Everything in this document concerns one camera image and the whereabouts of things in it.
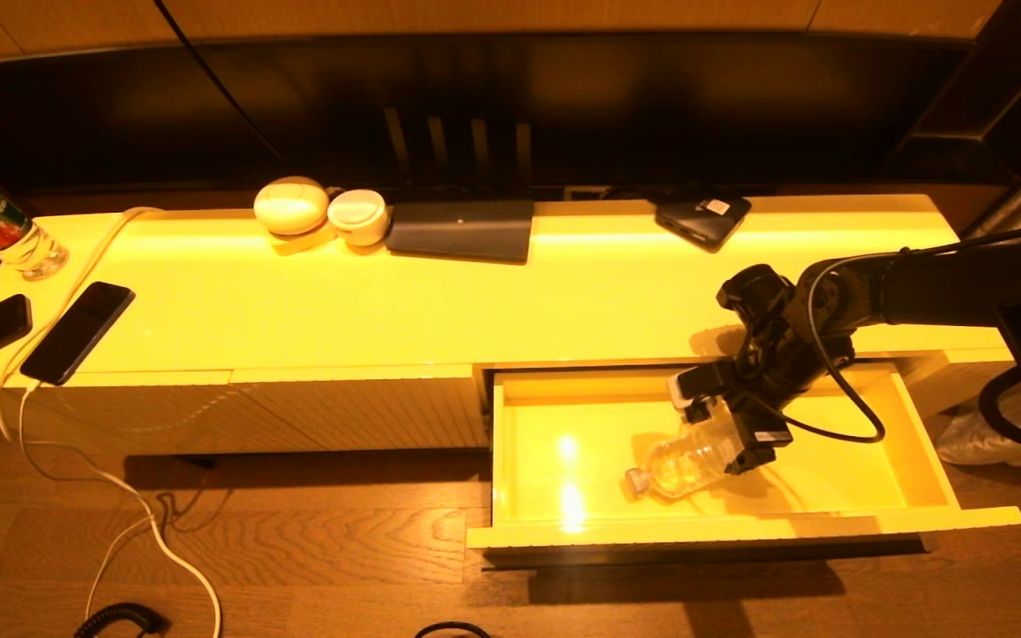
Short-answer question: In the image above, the dark wooden shelf unit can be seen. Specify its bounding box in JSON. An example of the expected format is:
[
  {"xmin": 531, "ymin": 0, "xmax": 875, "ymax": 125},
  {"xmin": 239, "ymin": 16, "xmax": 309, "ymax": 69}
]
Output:
[{"xmin": 887, "ymin": 0, "xmax": 1021, "ymax": 183}]

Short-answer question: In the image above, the clear bottle with white cap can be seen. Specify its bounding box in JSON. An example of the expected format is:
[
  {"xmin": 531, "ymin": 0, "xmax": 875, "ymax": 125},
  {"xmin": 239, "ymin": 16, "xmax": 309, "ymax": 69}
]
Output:
[{"xmin": 624, "ymin": 412, "xmax": 742, "ymax": 500}]

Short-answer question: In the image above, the thick white power cable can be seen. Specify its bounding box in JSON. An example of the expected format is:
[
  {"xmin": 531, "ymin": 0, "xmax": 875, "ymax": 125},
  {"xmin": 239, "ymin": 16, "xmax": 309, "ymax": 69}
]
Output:
[{"xmin": 0, "ymin": 206, "xmax": 223, "ymax": 638}]

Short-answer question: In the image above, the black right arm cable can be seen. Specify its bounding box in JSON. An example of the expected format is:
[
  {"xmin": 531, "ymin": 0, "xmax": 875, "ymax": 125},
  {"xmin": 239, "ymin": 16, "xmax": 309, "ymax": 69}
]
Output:
[{"xmin": 781, "ymin": 220, "xmax": 1021, "ymax": 444}]

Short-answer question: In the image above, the dark grey flat box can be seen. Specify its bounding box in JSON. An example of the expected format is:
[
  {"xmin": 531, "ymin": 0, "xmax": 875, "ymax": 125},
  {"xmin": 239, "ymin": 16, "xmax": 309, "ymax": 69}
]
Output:
[{"xmin": 385, "ymin": 198, "xmax": 535, "ymax": 264}]

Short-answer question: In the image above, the black television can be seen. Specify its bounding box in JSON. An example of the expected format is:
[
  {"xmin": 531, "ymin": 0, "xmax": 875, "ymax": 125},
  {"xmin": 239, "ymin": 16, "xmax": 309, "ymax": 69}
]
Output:
[{"xmin": 0, "ymin": 31, "xmax": 972, "ymax": 203}]

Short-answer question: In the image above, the long white cabinet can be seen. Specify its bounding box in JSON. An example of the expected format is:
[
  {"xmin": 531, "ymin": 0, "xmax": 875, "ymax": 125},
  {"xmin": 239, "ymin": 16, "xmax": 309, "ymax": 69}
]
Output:
[{"xmin": 0, "ymin": 195, "xmax": 1021, "ymax": 457}]

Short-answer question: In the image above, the cream drawer with dark handle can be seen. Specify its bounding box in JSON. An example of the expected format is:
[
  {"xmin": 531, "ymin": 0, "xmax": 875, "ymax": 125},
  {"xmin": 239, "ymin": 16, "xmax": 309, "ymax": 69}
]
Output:
[{"xmin": 466, "ymin": 362, "xmax": 1021, "ymax": 568}]

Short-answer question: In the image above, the black coiled cable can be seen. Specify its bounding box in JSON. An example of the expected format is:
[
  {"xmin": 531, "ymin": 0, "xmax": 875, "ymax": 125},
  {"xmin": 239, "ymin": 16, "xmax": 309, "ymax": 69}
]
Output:
[{"xmin": 74, "ymin": 602, "xmax": 170, "ymax": 638}]

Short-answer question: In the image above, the thin black television cable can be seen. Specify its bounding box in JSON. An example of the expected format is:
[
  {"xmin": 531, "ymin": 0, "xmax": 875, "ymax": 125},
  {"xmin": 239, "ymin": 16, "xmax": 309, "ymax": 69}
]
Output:
[{"xmin": 154, "ymin": 0, "xmax": 285, "ymax": 165}]

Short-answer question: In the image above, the black base plug cable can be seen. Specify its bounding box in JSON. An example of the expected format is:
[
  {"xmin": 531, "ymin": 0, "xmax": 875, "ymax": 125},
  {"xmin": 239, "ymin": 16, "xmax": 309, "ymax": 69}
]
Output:
[{"xmin": 414, "ymin": 621, "xmax": 494, "ymax": 638}]

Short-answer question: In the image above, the white egg-shaped case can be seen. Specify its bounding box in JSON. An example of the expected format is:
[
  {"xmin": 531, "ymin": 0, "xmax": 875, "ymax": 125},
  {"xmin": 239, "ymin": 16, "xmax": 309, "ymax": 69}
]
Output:
[{"xmin": 253, "ymin": 175, "xmax": 331, "ymax": 236}]

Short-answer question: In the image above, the white round lidded cup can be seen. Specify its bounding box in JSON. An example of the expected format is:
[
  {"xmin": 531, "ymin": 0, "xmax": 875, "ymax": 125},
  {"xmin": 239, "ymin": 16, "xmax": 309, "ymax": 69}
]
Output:
[{"xmin": 327, "ymin": 188, "xmax": 390, "ymax": 246}]

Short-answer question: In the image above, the black device with white label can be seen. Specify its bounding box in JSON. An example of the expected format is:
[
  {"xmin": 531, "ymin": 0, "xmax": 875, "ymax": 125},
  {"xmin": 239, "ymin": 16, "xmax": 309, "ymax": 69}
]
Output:
[{"xmin": 655, "ymin": 195, "xmax": 752, "ymax": 253}]

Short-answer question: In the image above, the thin white phone cable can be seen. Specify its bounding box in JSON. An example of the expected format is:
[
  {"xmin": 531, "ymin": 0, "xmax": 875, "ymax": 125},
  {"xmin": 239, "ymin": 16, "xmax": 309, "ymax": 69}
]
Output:
[{"xmin": 19, "ymin": 383, "xmax": 161, "ymax": 621}]

